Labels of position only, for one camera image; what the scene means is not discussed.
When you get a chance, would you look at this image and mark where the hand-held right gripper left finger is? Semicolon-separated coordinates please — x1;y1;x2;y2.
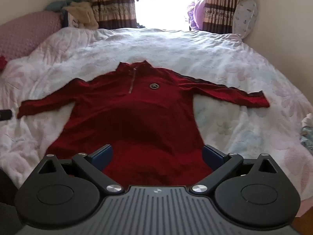
38;144;125;196

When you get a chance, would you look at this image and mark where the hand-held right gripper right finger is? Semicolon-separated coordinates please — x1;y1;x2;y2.
189;144;277;196

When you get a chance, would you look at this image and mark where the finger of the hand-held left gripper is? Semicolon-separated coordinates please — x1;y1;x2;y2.
0;109;13;121

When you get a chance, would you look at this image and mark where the red long-sleeve shirt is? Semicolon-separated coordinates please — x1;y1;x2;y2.
17;60;271;187

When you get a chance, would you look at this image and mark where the pink pillow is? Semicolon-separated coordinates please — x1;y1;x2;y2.
0;11;64;61

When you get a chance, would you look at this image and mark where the white and teal patterned cloth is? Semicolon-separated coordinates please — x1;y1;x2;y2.
300;113;313;153

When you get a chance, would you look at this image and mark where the floral white blanket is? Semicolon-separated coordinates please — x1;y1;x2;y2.
0;26;313;202

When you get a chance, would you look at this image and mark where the white printed cloth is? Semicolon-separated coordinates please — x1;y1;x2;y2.
67;11;85;29

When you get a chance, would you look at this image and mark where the purple garment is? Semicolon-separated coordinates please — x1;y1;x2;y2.
186;0;208;31

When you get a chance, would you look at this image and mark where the white printed pillow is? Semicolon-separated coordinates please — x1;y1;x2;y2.
232;0;258;40

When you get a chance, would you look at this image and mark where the striped brown curtain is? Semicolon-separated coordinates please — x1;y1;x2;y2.
202;0;242;34
80;0;138;29

